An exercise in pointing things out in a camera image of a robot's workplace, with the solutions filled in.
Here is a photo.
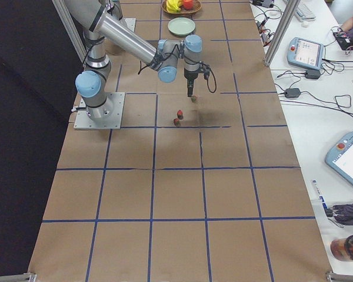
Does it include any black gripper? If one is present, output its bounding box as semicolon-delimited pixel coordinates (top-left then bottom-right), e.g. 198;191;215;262
184;69;199;97

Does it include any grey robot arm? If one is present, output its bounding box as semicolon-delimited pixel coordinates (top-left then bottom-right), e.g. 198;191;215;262
64;1;205;98
83;0;123;69

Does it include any light green plate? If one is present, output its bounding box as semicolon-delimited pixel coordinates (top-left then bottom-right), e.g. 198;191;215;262
167;18;196;36

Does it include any brown wicker basket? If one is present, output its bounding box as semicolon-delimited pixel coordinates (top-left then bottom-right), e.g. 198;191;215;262
161;1;201;15

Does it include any red apple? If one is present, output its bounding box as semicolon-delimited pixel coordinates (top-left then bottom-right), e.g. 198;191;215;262
182;0;194;11

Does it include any yellow banana bunch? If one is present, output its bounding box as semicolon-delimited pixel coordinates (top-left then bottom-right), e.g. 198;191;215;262
166;0;183;13

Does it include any black power adapter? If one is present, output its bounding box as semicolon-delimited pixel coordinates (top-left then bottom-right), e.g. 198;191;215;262
284;88;301;99

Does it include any far teach pendant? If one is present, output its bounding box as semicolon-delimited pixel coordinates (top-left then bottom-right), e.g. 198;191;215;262
287;37;324;71

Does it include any teach pendant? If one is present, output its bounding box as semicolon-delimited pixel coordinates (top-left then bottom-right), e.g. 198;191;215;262
325;131;353;186
287;37;324;71

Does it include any near teach pendant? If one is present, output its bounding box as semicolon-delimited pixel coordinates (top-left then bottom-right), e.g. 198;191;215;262
325;131;353;186

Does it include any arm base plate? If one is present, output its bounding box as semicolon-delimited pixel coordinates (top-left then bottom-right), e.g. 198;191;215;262
74;92;125;130
121;18;136;32

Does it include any aluminium frame post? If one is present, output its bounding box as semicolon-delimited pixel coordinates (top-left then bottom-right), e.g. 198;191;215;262
264;0;300;67

